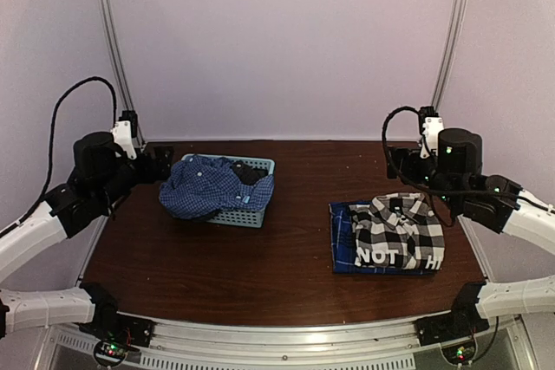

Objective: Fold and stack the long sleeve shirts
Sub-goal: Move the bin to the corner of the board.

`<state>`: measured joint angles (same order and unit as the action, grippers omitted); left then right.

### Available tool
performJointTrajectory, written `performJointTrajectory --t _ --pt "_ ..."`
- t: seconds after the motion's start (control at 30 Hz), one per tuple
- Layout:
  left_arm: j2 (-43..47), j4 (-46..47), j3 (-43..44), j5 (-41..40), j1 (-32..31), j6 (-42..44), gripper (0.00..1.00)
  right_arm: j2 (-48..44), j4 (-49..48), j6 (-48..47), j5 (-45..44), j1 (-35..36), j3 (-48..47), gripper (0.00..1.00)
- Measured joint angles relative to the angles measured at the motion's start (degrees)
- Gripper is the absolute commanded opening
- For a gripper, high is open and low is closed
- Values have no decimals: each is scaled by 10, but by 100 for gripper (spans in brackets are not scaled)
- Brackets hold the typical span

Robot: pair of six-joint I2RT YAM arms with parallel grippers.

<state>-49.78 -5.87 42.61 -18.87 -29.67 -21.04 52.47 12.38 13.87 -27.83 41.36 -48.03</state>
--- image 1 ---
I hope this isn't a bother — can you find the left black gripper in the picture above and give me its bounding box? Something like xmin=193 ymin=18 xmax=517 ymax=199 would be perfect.
xmin=95 ymin=146 xmax=173 ymax=209

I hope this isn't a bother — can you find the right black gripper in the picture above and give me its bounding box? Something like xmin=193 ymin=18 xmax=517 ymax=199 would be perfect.
xmin=385 ymin=146 xmax=460 ymax=211

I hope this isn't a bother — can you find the blue small-check shirt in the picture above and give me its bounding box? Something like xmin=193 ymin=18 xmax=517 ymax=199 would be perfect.
xmin=159 ymin=154 xmax=275 ymax=220

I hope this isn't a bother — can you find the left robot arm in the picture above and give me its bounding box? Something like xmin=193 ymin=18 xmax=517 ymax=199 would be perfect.
xmin=1 ymin=132 xmax=174 ymax=339

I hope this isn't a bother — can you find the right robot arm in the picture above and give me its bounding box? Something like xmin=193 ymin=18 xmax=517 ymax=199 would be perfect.
xmin=383 ymin=128 xmax=554 ymax=337

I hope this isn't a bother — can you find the black white plaid shirt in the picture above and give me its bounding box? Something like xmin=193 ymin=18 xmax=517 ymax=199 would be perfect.
xmin=349 ymin=192 xmax=445 ymax=273

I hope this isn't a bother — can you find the black garment in basket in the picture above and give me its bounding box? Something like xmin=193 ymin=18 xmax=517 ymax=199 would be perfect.
xmin=231 ymin=161 xmax=268 ymax=185

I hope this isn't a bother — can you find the blue plaid folded shirt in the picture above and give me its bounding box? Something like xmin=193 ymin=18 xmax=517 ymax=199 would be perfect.
xmin=329 ymin=202 xmax=434 ymax=276

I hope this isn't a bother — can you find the light blue plastic basket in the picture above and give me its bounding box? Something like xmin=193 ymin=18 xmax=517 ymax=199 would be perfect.
xmin=205 ymin=155 xmax=276 ymax=229

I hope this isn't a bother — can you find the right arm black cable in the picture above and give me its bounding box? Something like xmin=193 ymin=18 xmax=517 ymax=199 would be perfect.
xmin=381 ymin=106 xmax=521 ymax=228

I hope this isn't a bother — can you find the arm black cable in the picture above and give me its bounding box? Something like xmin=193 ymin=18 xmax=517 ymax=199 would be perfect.
xmin=381 ymin=106 xmax=521 ymax=228
xmin=12 ymin=76 xmax=119 ymax=228

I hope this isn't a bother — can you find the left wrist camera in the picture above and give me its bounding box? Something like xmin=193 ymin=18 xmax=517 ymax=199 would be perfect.
xmin=111 ymin=110 xmax=138 ymax=159

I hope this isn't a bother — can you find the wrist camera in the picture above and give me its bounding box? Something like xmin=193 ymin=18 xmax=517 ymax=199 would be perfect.
xmin=418 ymin=106 xmax=444 ymax=159
xmin=111 ymin=110 xmax=138 ymax=159

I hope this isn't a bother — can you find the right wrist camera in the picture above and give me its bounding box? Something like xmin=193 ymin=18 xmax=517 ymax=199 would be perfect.
xmin=418 ymin=106 xmax=444 ymax=159

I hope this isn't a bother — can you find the left aluminium frame post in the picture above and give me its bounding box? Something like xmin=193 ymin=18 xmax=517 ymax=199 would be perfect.
xmin=89 ymin=0 xmax=147 ymax=146

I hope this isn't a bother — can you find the aluminium frame post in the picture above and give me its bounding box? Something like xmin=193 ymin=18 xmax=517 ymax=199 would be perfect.
xmin=431 ymin=0 xmax=468 ymax=110
xmin=89 ymin=0 xmax=147 ymax=146

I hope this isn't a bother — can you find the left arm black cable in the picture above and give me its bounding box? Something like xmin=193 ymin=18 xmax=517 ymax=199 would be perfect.
xmin=12 ymin=76 xmax=119 ymax=228

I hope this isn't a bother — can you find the right aluminium frame post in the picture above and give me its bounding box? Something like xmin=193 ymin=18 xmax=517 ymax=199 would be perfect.
xmin=431 ymin=0 xmax=468 ymax=110

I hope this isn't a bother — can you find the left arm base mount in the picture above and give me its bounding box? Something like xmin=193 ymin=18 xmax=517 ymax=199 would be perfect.
xmin=78 ymin=283 xmax=154 ymax=369

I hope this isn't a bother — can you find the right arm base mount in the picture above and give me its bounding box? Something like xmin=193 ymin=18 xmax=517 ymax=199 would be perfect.
xmin=415 ymin=282 xmax=490 ymax=367

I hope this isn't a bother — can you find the front aluminium rail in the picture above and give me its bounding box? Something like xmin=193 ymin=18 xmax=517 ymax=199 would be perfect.
xmin=34 ymin=315 xmax=539 ymax=370

